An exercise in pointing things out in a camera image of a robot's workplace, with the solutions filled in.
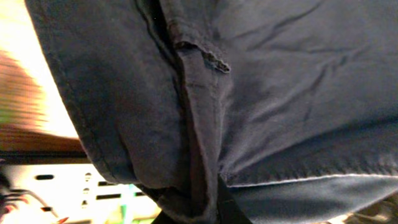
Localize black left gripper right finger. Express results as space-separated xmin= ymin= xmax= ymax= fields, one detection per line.
xmin=217 ymin=176 xmax=252 ymax=224

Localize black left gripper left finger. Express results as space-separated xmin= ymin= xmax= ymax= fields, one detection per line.
xmin=151 ymin=212 xmax=174 ymax=224

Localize dark blue denim shorts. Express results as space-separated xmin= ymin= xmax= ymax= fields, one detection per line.
xmin=26 ymin=0 xmax=397 ymax=223

